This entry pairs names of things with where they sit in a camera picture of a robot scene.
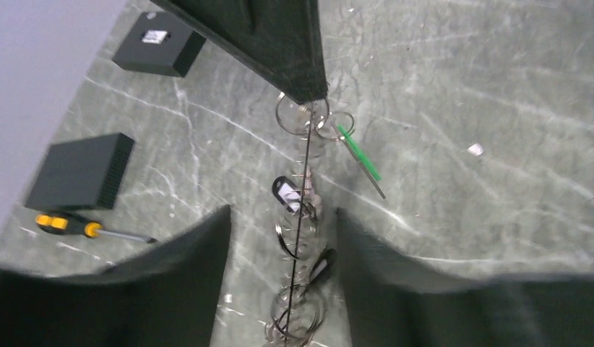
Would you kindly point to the black box left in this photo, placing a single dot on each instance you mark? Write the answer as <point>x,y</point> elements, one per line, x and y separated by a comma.
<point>83,174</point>

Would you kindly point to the white key tag black frame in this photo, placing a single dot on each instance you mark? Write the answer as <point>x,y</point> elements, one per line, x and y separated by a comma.
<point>286,193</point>

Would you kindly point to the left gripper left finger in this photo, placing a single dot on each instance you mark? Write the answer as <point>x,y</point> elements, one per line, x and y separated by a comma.
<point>166,296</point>

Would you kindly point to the green head key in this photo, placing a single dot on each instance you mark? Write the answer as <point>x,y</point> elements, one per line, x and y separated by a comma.
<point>361,158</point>

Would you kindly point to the yellow black screwdriver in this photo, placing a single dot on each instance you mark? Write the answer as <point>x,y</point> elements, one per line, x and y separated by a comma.
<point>70,224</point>

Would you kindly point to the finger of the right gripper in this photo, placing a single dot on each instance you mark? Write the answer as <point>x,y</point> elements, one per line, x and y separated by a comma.
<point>280,40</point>

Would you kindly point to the black head key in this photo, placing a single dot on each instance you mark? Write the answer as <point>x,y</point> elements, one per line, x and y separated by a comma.
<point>323,268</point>

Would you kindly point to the black box with label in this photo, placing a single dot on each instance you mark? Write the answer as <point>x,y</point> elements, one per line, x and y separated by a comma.
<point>159,43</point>

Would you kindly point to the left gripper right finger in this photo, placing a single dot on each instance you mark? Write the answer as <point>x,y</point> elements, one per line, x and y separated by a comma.
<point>395,300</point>

